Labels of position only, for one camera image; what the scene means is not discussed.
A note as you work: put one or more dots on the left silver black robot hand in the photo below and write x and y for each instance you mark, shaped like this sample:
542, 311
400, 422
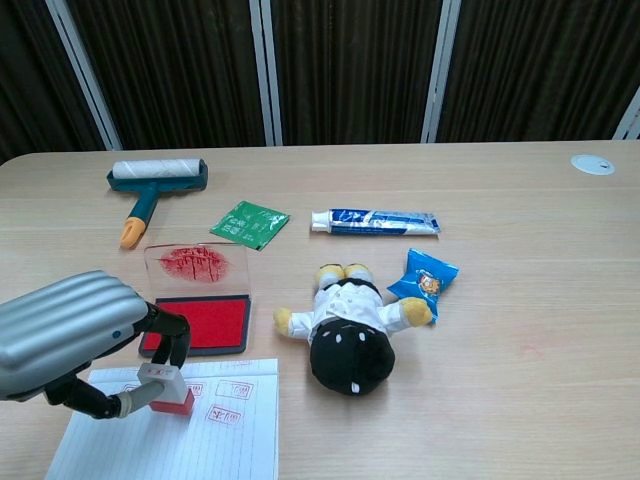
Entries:
65, 325

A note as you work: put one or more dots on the red white stamp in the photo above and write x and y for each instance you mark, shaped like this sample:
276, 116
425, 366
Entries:
173, 386

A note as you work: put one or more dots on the red ink pad clear lid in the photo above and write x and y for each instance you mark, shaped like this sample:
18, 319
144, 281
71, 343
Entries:
210, 320

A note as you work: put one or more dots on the teal lint roller orange tip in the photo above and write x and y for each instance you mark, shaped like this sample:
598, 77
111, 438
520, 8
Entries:
145, 200

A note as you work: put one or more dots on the white lined paper sheet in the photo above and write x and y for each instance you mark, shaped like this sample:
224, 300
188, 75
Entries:
225, 450

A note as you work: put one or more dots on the green foil sachet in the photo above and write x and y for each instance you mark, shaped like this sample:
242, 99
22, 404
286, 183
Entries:
247, 225

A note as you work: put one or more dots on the black-haired plush doll white coat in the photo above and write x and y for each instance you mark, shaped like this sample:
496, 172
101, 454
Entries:
350, 325

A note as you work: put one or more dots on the blue white toothpaste tube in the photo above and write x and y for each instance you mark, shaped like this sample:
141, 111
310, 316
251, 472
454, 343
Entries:
380, 222

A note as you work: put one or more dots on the blue snack packet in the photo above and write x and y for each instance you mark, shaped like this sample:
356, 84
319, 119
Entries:
425, 280

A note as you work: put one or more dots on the grey partition frame post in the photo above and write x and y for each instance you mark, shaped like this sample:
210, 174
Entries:
270, 75
629, 120
85, 75
440, 75

